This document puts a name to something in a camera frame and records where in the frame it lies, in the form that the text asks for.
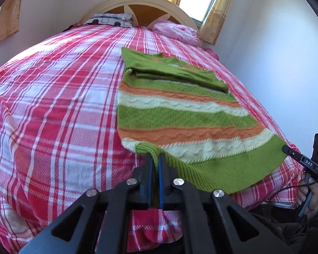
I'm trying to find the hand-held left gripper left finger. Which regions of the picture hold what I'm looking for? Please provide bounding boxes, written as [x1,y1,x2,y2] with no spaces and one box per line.
[17,152,154,254]

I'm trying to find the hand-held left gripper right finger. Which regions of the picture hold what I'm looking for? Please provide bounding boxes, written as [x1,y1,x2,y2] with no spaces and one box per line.
[158,153,297,254]

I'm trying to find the green orange striped knit sweater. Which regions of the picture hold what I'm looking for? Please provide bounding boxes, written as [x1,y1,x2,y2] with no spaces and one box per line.
[117,47,290,209]

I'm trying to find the person's right hand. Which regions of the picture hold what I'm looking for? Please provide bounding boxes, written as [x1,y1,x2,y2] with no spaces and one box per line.
[295,173,318,217]

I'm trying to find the person's dark trousers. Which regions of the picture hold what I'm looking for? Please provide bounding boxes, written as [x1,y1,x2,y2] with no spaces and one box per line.
[250,201,318,254]

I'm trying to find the red plaid bed sheet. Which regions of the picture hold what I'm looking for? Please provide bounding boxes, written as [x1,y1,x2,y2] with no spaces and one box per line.
[0,22,308,254]

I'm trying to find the pink cloth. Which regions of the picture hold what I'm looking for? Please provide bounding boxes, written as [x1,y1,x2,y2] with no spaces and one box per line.
[205,48,220,60]

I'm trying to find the pink pillow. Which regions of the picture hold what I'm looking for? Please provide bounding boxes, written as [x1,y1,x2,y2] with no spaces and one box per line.
[152,22,199,45]

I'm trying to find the white blue patterned pillow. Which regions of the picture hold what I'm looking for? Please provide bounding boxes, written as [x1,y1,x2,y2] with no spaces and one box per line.
[85,13,134,27]

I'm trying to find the dark clothing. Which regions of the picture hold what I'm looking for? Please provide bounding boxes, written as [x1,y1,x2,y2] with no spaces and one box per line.
[62,23,84,32]

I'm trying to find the small window behind headboard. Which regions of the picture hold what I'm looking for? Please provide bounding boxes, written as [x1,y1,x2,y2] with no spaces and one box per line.
[179,0,227,24]

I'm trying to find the black cable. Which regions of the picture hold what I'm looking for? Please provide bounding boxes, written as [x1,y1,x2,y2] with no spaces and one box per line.
[265,178,318,209]

